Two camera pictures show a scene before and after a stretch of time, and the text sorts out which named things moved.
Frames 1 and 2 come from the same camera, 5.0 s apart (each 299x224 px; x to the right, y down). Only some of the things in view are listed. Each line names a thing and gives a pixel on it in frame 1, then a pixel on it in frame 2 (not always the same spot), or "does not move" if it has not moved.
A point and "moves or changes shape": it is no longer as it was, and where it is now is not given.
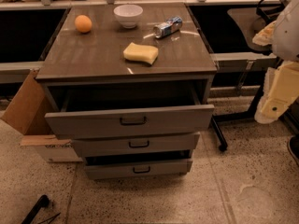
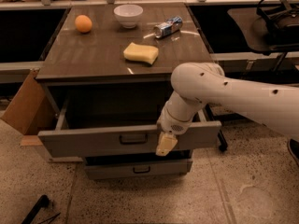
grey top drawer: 149,121 moves or changes shape
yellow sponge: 144,53 does not move
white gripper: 287,36 to 171,122
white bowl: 128,14 does not move
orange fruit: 83,23 does not move
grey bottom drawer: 108,164 does not move
